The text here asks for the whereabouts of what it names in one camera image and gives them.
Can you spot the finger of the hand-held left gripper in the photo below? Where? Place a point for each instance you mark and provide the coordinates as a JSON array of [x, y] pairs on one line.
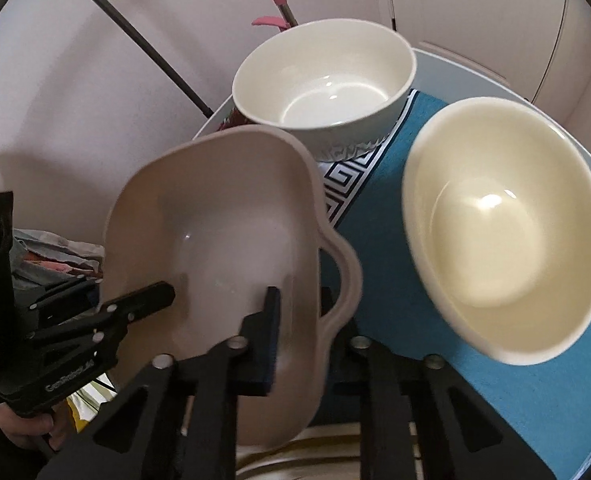
[[140, 302], [65, 297]]

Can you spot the cream round bowl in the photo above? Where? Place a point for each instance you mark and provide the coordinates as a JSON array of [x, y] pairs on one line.
[[500, 240]]

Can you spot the white round bowl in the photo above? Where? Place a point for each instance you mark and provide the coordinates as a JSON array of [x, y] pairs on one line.
[[325, 70]]

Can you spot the white panelled door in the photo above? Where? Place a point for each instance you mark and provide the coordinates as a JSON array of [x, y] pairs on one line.
[[475, 0]]

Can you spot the teal patterned tablecloth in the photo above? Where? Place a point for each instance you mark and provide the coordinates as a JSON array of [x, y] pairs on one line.
[[380, 195]]

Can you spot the person's left hand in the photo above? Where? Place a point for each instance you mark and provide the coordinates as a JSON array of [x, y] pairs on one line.
[[25, 432]]

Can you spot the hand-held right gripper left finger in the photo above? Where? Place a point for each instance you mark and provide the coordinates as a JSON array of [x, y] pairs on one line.
[[270, 340]]

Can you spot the yellow rimmed plate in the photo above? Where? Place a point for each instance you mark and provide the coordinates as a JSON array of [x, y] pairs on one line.
[[300, 452]]

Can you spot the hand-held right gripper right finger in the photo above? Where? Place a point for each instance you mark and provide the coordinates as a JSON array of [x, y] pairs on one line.
[[380, 390]]

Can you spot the crumpled cloth pile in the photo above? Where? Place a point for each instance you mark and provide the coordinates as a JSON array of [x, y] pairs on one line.
[[60, 252]]

